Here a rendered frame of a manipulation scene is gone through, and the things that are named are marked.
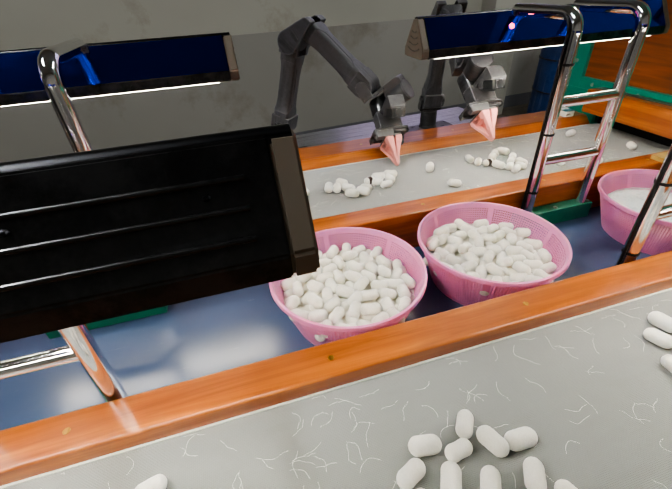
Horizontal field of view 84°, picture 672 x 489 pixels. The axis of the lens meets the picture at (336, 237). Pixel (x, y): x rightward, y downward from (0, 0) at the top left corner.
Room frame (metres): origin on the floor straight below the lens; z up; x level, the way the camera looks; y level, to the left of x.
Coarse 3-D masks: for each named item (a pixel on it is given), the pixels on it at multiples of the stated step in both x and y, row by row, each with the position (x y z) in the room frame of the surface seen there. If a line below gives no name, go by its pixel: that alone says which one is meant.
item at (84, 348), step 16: (64, 336) 0.28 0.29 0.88; (80, 336) 0.28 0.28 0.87; (48, 352) 0.28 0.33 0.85; (64, 352) 0.28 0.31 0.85; (80, 352) 0.28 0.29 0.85; (96, 352) 0.29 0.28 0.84; (0, 368) 0.27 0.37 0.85; (16, 368) 0.27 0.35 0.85; (32, 368) 0.27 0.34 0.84; (96, 368) 0.28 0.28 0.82; (112, 368) 0.30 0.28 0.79; (96, 384) 0.28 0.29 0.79; (112, 384) 0.29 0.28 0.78; (112, 400) 0.28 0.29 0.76
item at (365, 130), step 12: (456, 108) 1.74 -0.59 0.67; (408, 120) 1.61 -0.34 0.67; (444, 120) 1.58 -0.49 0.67; (456, 120) 1.57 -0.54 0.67; (468, 120) 1.56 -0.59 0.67; (312, 132) 1.52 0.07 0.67; (324, 132) 1.51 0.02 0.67; (336, 132) 1.51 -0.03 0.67; (348, 132) 1.50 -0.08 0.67; (360, 132) 1.49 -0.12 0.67; (372, 132) 1.48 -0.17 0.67; (300, 144) 1.39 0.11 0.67; (312, 144) 1.38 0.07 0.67
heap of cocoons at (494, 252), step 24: (432, 240) 0.60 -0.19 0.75; (456, 240) 0.60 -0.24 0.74; (480, 240) 0.59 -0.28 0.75; (504, 240) 0.59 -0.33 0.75; (528, 240) 0.58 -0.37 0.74; (456, 264) 0.52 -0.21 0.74; (480, 264) 0.53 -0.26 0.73; (504, 264) 0.52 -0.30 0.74; (528, 264) 0.51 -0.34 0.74; (552, 264) 0.51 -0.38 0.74
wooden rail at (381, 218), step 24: (576, 168) 0.84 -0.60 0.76; (600, 168) 0.83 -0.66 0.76; (624, 168) 0.83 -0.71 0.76; (648, 168) 0.84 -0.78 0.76; (456, 192) 0.75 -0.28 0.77; (480, 192) 0.75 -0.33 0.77; (504, 192) 0.74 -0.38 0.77; (552, 192) 0.77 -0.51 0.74; (336, 216) 0.68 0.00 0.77; (360, 216) 0.67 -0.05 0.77; (384, 216) 0.67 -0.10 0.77; (408, 216) 0.67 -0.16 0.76; (408, 240) 0.67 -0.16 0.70
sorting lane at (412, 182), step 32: (576, 128) 1.19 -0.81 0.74; (384, 160) 1.02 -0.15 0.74; (416, 160) 1.01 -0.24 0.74; (448, 160) 0.99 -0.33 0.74; (576, 160) 0.94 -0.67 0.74; (608, 160) 0.93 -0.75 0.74; (320, 192) 0.84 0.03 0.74; (384, 192) 0.82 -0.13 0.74; (416, 192) 0.81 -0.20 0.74; (448, 192) 0.80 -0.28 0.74
